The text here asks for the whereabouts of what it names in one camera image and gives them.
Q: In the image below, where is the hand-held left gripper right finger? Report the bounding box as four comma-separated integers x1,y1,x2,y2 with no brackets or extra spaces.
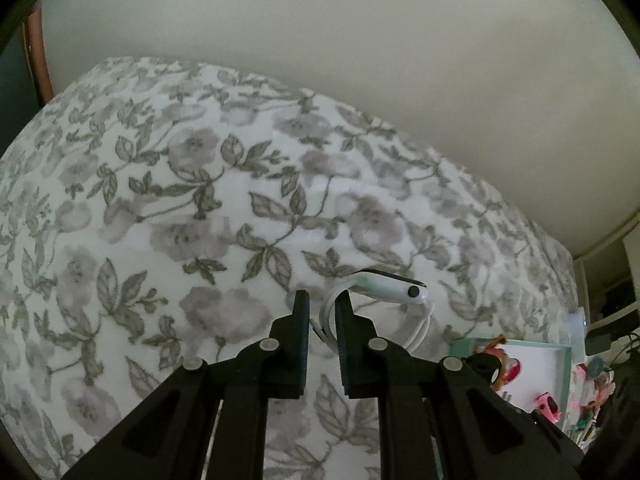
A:
334,292,585,480

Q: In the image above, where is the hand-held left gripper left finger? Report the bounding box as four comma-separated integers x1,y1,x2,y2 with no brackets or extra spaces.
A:
62,290,311,480

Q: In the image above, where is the white charger with cable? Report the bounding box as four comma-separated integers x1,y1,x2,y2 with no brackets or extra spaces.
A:
310,269,433,352

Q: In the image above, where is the pink toy figure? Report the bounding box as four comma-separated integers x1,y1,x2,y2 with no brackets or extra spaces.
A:
480,335,523,388

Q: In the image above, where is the teal rimmed white tray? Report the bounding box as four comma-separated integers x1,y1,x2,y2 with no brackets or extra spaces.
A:
447,336,575,441

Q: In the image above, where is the pink plastic ring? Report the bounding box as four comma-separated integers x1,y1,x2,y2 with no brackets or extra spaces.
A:
534,392,563,422

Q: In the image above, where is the grey floral blanket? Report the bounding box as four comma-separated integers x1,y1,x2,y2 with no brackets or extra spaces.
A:
0,55,576,480

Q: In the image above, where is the pile of colourful toys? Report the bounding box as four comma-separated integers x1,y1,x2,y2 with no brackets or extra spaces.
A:
567,357,621,448

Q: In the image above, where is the large black power adapter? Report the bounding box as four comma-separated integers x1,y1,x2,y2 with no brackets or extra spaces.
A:
584,327,621,356

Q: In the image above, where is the brown wooden frame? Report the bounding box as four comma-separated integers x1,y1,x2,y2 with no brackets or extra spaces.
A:
27,2,55,106

